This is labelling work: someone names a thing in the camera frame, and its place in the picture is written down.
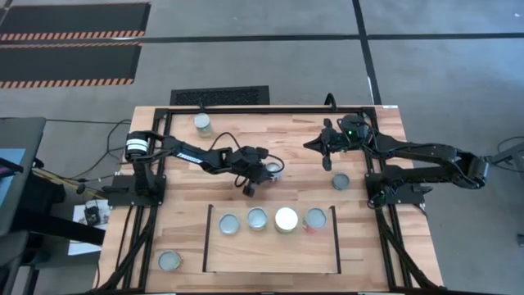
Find tall teal and yellow can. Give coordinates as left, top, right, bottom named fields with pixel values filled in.
left=193, top=112, right=215, bottom=139

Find grey desk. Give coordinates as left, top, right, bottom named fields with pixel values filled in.
left=0, top=116, right=47, bottom=238

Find pink mixed fruit can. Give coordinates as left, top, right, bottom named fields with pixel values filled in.
left=303, top=207, right=328, bottom=234

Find black mat orange hazard stripes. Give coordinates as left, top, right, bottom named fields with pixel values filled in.
left=0, top=42, right=142, bottom=89
left=0, top=2, right=151, bottom=42

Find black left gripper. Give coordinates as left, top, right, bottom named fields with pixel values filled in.
left=228, top=145, right=282, bottom=197

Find black perforated floor grate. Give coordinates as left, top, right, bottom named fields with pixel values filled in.
left=169, top=85, right=270, bottom=107

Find black aluminium table frame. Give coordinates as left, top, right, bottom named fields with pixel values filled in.
left=94, top=105, right=447, bottom=294

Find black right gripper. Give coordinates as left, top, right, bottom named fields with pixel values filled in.
left=303, top=114, right=369, bottom=172

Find black floor stand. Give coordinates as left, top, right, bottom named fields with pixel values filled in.
left=485, top=141, right=524, bottom=167

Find white paper sheet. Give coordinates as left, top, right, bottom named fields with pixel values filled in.
left=67, top=202, right=112, bottom=257

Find black floor cable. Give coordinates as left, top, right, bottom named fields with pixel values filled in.
left=77, top=119, right=134, bottom=181

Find can with white lid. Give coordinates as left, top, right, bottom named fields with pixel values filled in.
left=274, top=206, right=300, bottom=235

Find white can with red tomatoes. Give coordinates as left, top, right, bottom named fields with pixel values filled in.
left=265, top=161, right=285, bottom=183

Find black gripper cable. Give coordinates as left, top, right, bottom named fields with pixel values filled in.
left=207, top=131, right=287, bottom=188

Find green can with pink shapes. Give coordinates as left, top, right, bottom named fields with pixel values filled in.
left=157, top=249, right=184, bottom=273

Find green tuna fish can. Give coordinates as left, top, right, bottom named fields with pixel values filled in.
left=331, top=172, right=351, bottom=192

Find small black device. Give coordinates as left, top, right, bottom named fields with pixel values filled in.
left=84, top=206, right=102, bottom=226

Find can with grey metal lid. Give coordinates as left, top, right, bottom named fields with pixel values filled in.
left=246, top=207, right=269, bottom=232

